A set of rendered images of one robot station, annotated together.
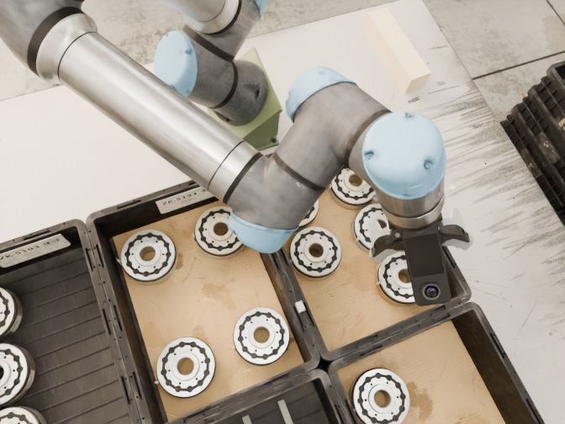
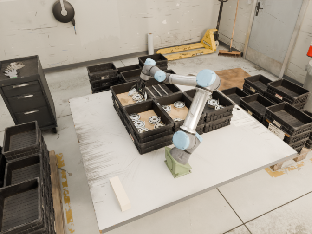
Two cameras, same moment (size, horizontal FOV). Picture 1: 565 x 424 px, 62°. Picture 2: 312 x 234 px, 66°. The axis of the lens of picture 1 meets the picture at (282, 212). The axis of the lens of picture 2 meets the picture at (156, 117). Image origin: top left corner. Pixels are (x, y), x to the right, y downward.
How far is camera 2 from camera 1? 191 cm
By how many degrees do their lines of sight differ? 75
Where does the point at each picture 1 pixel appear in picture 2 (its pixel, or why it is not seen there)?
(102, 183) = (214, 148)
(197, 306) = (179, 114)
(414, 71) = (115, 178)
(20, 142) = (243, 156)
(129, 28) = not seen: outside the picture
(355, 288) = (145, 118)
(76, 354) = not seen: hidden behind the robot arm
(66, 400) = not seen: hidden behind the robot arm
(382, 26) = (125, 196)
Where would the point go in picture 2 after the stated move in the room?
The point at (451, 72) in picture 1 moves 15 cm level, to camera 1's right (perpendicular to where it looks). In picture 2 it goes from (97, 191) to (76, 188)
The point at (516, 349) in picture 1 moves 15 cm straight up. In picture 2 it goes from (105, 124) to (102, 111)
